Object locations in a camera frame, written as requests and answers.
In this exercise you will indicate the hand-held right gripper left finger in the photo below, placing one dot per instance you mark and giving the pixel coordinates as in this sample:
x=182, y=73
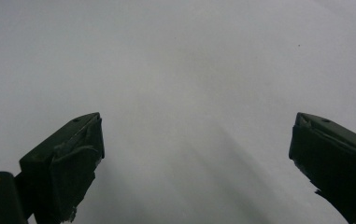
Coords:
x=63, y=168

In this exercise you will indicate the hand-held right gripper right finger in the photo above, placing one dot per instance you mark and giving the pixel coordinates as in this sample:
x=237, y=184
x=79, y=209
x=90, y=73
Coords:
x=337, y=165

